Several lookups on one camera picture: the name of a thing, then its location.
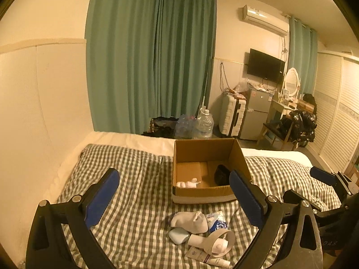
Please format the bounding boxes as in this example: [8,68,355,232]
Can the black handheld mirror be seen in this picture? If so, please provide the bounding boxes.
[214,165,231,186]

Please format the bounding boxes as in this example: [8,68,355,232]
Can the blue white tissue pack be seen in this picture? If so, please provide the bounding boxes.
[206,211,228,232]

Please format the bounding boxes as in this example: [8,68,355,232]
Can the white sock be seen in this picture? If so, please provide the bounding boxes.
[170,211,208,234]

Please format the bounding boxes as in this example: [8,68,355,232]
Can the white unicorn toy figure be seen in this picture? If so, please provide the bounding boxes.
[176,178,201,188]

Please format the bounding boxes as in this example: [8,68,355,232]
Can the white cream tube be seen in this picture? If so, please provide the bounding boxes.
[185,247,231,268]

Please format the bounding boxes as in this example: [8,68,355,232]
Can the light blue earbuds case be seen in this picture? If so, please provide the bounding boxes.
[168,227,190,245]

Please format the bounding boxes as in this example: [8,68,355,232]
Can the white louvered wardrobe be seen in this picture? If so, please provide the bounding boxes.
[308,51,358,172]

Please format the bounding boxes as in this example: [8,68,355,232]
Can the white bed sheet mattress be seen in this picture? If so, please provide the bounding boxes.
[43,132,313,203]

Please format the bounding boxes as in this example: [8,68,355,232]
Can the grey checked duvet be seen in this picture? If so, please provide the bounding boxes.
[57,144,341,268]

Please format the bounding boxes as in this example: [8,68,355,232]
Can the black jacket on chair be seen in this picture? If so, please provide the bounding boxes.
[279,110,317,148]

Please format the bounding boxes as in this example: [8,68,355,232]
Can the wooden chair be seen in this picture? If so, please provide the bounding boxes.
[256,123,294,151]

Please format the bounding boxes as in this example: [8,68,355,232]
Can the brown cardboard box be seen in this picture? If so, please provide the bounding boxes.
[171,138,252,204]

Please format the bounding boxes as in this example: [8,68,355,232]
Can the white dressing table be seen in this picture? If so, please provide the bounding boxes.
[267,100,297,123]

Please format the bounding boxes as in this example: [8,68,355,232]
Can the large clear water jug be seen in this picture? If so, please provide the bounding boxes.
[192,106,214,139]

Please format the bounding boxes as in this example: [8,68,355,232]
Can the white hard suitcase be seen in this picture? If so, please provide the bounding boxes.
[219,94,246,137]

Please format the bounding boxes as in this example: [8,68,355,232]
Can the black bag on floor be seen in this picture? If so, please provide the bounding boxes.
[142,117,178,139]

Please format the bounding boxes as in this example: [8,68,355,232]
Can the pack of plastic bottles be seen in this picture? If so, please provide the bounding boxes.
[175,114,196,139]

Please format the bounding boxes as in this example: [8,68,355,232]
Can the silver mini fridge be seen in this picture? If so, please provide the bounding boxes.
[239,88,272,141]

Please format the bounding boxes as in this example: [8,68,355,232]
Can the white oval vanity mirror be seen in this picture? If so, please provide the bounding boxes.
[282,67,300,98]

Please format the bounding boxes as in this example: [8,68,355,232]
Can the green curtain by wardrobe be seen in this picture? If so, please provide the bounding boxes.
[288,16,318,94]

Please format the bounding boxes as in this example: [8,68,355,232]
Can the large green curtain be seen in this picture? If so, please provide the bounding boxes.
[85,0,217,134]

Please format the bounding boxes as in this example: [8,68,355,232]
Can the white air conditioner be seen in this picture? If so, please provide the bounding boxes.
[243,5,290,37]

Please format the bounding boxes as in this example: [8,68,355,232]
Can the black wall television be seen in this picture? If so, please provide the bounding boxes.
[247,49,285,84]

